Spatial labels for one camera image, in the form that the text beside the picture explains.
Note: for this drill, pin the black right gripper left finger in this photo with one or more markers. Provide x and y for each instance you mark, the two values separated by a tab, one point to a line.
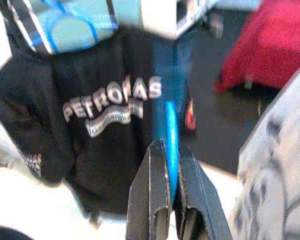
150	200

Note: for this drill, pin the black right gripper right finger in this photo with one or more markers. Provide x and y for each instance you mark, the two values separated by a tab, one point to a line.
200	205

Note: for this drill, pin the white shirt black print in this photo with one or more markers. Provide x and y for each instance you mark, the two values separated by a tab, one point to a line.
277	162

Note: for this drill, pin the black Petronas t-shirt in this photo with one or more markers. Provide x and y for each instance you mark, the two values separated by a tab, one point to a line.
90	75

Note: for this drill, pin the red cloth yellow emblem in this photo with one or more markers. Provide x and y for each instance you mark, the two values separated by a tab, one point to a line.
265	45

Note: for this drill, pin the white low cabinet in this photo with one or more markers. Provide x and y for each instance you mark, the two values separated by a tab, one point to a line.
160	20

